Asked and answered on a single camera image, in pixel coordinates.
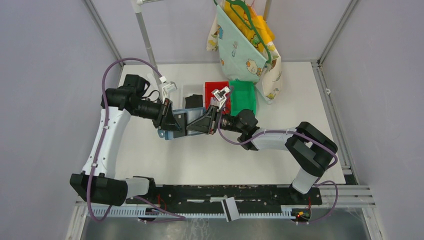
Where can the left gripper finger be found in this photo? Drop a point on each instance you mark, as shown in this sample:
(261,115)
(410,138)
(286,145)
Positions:
(167,106)
(168,122)

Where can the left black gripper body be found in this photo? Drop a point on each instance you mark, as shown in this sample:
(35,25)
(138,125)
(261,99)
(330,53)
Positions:
(150,110)

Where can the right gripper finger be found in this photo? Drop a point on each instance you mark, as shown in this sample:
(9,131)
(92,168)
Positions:
(212,110)
(203,125)

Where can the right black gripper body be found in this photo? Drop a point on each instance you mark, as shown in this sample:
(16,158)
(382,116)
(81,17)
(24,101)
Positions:
(226,122)

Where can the blue card holder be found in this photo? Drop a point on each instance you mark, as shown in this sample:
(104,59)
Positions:
(183,118)

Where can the white magnetic stripe card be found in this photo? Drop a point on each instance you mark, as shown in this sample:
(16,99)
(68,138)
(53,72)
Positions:
(230,209)

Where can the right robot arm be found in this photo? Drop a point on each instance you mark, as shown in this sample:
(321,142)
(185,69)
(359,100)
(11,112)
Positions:
(313,151)

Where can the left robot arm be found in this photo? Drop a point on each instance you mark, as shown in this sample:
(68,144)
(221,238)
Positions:
(97,183)

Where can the black cards in white bin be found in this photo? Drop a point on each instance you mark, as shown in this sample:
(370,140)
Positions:
(193,101)

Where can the white plastic bin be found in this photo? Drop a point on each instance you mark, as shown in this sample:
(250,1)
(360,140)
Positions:
(190,89)

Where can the red plastic bin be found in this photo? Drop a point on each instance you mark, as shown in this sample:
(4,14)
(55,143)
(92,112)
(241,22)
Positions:
(209,98)

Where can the green plastic bin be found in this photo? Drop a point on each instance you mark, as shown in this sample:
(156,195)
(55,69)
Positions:
(242,97)

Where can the mint cartoon print cloth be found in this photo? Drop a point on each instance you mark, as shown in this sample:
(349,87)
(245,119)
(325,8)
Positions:
(241,61)

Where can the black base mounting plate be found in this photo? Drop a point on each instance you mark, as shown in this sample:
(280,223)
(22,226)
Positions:
(250,199)

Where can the green clothes hanger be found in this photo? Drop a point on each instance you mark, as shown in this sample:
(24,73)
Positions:
(243,4)

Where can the yellow garment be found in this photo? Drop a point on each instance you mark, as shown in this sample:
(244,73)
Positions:
(252,28)

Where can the white clothes rack stand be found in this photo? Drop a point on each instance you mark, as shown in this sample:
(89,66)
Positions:
(137,7)

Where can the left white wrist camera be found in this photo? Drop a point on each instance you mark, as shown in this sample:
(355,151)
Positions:
(165,88)

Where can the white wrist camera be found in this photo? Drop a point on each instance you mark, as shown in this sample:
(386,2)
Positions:
(165,88)
(220,97)

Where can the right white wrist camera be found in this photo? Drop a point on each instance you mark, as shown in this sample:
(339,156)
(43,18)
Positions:
(220,97)

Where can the white slotted cable duct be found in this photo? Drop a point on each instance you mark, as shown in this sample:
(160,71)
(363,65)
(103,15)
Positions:
(142,212)

